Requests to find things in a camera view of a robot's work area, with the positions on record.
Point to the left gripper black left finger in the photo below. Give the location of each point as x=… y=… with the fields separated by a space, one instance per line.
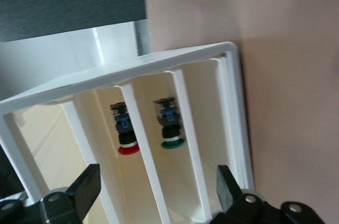
x=76 y=197

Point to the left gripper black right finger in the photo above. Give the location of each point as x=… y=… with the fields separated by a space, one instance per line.
x=238 y=202

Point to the red push button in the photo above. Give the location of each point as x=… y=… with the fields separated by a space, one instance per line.
x=124 y=126

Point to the green push button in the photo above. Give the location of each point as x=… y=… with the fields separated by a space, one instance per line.
x=169 y=118

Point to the white drawer cabinet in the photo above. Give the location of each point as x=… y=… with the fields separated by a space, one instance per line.
x=132 y=67

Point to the paper table cover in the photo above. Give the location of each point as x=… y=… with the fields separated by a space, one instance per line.
x=291 y=75

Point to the white glossy panel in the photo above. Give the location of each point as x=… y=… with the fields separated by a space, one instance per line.
x=66 y=57

